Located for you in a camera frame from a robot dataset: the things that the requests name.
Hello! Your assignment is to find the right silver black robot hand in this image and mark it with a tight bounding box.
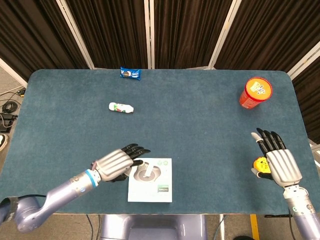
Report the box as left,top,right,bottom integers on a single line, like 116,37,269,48
250,127,303,188

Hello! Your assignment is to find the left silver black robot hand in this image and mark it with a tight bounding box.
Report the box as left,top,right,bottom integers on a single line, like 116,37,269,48
90,143,152,183

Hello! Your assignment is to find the lavender robot base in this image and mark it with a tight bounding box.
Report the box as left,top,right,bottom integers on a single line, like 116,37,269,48
99,214,208,240

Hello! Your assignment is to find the mint green Philips box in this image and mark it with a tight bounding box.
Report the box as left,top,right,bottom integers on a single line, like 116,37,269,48
127,157,173,203

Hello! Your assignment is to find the yellow round tape measure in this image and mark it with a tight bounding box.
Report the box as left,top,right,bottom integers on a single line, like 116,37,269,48
253,156,272,174

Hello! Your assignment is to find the white milk drink bottle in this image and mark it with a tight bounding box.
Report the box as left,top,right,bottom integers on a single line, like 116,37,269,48
108,101,135,114

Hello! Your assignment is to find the yellow floor strip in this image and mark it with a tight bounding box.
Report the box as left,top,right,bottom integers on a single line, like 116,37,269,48
249,214,260,240

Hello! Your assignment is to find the dark pleated partition panel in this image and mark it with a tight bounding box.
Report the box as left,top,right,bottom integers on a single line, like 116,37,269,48
65,0,152,70
152,0,236,70
208,0,320,76
291,47,320,145
0,0,95,82

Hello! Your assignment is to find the red round canister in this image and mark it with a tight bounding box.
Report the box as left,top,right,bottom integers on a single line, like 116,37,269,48
239,76,273,109

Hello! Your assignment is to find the blue table cover cloth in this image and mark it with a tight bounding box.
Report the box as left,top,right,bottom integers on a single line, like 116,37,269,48
0,68,320,216

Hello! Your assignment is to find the blue cookie packet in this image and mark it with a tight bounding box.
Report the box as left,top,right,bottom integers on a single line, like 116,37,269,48
119,66,142,81

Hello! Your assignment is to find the white shoe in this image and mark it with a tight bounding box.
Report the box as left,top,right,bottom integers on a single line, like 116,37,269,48
0,133,10,152

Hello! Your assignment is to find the black hanging cable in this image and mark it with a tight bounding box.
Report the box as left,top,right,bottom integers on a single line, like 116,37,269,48
86,214,101,240

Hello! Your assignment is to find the blue hanging cable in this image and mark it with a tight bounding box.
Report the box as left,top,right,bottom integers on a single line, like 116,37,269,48
213,214,230,240

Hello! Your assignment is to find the coiled black floor cable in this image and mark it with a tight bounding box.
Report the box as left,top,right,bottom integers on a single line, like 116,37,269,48
1,100,20,114

